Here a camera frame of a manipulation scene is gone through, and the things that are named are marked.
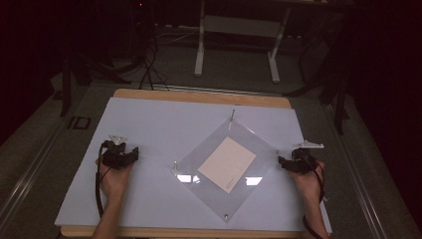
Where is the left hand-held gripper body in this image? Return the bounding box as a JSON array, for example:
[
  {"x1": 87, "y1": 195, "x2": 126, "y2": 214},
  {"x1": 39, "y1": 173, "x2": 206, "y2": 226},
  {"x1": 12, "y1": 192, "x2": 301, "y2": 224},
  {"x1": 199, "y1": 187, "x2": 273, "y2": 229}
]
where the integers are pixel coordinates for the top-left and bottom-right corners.
[{"x1": 100, "y1": 133, "x2": 133, "y2": 170}]

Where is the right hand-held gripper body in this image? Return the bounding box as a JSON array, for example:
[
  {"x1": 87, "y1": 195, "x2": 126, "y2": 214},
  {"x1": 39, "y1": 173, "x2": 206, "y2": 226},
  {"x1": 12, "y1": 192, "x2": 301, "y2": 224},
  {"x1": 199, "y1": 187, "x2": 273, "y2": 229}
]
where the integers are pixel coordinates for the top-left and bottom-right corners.
[{"x1": 287, "y1": 140, "x2": 325, "y2": 175}]

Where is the photo card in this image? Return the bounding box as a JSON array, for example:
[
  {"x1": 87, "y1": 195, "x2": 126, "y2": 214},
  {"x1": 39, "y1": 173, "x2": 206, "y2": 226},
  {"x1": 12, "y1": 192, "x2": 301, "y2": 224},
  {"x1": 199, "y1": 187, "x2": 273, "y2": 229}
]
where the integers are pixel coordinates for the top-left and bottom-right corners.
[{"x1": 197, "y1": 135, "x2": 258, "y2": 194}]

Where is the clear acrylic photo frame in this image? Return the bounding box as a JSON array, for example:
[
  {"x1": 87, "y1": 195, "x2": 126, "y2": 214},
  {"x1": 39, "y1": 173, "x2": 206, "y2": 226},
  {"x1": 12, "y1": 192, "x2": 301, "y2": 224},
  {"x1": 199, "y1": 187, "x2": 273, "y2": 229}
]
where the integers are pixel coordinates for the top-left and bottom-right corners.
[{"x1": 170, "y1": 119, "x2": 281, "y2": 223}]

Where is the person's right hand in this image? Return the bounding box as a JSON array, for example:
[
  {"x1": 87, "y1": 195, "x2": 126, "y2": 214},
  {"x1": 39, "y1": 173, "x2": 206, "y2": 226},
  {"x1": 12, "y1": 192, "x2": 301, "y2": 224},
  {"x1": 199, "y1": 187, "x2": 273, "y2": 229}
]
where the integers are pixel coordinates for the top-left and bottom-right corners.
[{"x1": 287, "y1": 160, "x2": 326, "y2": 201}]

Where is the person's left hand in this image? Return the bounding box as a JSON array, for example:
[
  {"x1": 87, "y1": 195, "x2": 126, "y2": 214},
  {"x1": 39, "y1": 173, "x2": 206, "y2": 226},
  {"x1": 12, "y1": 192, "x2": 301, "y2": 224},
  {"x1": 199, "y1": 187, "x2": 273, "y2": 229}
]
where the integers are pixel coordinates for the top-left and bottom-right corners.
[{"x1": 96, "y1": 157, "x2": 135, "y2": 197}]

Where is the white table mat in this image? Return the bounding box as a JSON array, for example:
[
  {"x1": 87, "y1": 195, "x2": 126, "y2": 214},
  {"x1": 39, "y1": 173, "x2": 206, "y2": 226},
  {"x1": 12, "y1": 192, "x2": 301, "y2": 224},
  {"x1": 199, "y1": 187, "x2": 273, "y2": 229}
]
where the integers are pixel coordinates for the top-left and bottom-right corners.
[{"x1": 54, "y1": 97, "x2": 333, "y2": 234}]

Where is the dark tripod stand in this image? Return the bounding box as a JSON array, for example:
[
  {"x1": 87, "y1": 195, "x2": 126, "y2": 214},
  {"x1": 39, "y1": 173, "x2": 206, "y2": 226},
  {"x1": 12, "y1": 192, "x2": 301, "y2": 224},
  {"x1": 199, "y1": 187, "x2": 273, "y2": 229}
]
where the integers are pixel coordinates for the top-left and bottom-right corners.
[{"x1": 282, "y1": 19, "x2": 353, "y2": 136}]

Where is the wooden table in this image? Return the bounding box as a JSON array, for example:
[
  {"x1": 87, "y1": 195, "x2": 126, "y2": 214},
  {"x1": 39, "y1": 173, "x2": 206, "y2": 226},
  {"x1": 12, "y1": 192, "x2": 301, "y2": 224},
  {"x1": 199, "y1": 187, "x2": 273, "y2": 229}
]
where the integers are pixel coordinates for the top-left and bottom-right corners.
[{"x1": 60, "y1": 88, "x2": 330, "y2": 239}]

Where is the black stand with legs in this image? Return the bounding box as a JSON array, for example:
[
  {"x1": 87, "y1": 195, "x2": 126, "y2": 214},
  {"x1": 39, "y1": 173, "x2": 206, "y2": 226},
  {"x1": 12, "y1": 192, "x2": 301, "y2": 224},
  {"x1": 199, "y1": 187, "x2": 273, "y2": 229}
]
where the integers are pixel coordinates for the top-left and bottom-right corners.
[{"x1": 49, "y1": 49, "x2": 133, "y2": 118}]

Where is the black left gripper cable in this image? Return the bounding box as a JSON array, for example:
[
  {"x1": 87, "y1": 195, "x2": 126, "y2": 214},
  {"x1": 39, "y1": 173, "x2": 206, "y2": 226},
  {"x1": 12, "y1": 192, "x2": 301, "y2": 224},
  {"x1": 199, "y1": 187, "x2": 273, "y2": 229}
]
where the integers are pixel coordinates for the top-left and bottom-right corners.
[{"x1": 95, "y1": 144, "x2": 107, "y2": 219}]

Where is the black floor bracket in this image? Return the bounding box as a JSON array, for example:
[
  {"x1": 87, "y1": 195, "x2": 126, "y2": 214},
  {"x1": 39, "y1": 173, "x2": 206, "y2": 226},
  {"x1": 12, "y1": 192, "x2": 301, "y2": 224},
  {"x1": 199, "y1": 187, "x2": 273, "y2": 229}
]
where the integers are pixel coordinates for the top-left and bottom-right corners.
[{"x1": 67, "y1": 116, "x2": 93, "y2": 130}]

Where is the metal floor rail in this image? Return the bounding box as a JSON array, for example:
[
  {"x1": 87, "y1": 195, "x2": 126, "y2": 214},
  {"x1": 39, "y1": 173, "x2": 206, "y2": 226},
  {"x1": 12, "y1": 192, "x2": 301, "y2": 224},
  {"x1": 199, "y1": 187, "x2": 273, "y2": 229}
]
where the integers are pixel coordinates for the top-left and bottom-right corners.
[
  {"x1": 322, "y1": 104, "x2": 389, "y2": 239},
  {"x1": 0, "y1": 122, "x2": 69, "y2": 224}
]

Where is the white metal desk frame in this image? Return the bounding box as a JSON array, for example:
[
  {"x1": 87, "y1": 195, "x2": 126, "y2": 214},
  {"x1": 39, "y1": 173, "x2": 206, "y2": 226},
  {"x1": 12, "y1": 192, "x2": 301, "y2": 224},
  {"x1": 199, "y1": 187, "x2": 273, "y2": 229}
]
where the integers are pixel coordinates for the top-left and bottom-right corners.
[{"x1": 193, "y1": 0, "x2": 294, "y2": 85}]

